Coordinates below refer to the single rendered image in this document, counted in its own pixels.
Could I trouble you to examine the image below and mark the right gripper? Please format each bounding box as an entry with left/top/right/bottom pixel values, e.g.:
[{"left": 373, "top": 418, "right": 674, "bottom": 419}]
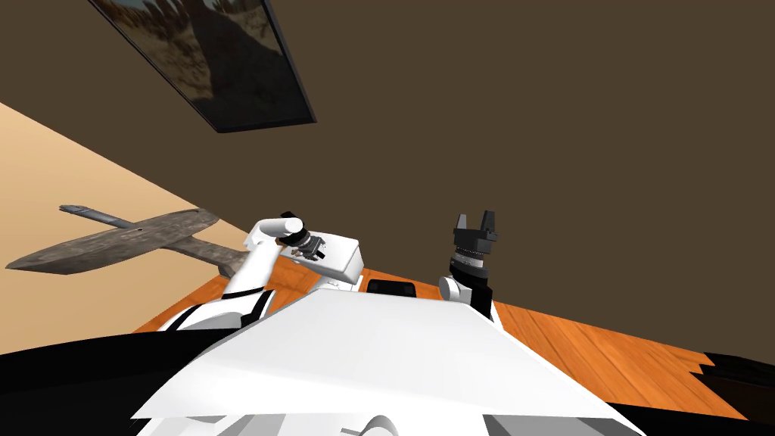
[{"left": 452, "top": 210, "right": 500, "bottom": 260}]

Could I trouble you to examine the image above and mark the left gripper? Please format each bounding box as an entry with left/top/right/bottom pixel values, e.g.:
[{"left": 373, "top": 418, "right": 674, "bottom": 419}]
[{"left": 294, "top": 233, "right": 329, "bottom": 263}]

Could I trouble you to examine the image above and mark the white box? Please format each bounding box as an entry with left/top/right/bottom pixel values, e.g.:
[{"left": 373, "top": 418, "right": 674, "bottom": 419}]
[{"left": 289, "top": 232, "right": 366, "bottom": 293}]

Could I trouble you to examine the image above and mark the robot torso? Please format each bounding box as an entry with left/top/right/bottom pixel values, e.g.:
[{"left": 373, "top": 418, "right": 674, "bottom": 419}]
[{"left": 129, "top": 278, "right": 646, "bottom": 436}]

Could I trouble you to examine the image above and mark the grey wooden table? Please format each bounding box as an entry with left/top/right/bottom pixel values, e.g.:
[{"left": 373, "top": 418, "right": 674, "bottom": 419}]
[{"left": 5, "top": 204, "right": 251, "bottom": 279}]

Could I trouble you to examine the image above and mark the dark framed wall picture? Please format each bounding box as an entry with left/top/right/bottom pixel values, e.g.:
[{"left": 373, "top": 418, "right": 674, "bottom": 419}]
[{"left": 88, "top": 0, "right": 319, "bottom": 135}]

